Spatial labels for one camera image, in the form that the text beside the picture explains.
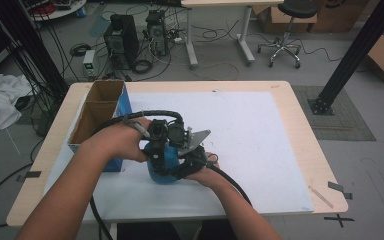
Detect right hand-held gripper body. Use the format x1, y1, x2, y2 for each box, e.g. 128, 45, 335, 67
171, 129, 212, 181

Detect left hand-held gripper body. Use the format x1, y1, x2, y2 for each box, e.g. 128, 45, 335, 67
144, 118, 186, 149

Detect person's right hand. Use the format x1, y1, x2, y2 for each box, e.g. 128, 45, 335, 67
183, 151, 222, 188

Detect person's left hand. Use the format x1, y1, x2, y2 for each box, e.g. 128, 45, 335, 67
79, 116, 153, 164

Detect white foam sheet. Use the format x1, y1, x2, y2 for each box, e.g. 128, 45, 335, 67
43, 90, 315, 224

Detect person's dark trousers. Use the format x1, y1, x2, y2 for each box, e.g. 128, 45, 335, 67
115, 219, 228, 240

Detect cardboard box with blue sides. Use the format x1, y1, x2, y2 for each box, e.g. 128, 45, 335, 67
67, 79, 133, 173

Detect large black computer tower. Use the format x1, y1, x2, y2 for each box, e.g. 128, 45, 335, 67
103, 13, 141, 71

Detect white bench power supply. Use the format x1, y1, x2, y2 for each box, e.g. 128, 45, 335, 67
82, 49, 97, 80

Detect small black computer tower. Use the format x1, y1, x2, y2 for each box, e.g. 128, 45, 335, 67
145, 9, 170, 57

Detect white-legged desk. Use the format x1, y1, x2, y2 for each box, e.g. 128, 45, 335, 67
180, 0, 285, 70

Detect thin wooden stick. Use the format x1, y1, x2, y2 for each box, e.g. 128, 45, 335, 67
307, 185, 335, 210

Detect round white table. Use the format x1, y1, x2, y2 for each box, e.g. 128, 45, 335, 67
29, 0, 88, 22

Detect brown cardboard box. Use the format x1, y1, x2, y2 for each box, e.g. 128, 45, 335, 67
252, 4, 318, 34

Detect grey floor mat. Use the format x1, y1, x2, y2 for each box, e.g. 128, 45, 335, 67
291, 84, 377, 142

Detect white cloth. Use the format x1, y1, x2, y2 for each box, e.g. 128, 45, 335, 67
0, 73, 33, 134

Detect black swivel stool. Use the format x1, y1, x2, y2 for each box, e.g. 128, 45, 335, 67
257, 0, 319, 70

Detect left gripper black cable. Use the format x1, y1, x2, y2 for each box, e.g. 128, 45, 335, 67
89, 109, 186, 240

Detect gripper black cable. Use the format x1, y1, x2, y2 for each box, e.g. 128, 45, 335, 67
89, 109, 186, 240
206, 161, 253, 206

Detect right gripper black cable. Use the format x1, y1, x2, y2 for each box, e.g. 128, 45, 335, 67
206, 161, 253, 206

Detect coiled black cable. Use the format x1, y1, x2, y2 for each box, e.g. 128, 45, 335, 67
132, 58, 155, 75

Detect black metal frame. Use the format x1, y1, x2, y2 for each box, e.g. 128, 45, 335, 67
0, 0, 70, 101

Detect black aluminium post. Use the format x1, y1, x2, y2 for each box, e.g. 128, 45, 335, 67
307, 0, 384, 116

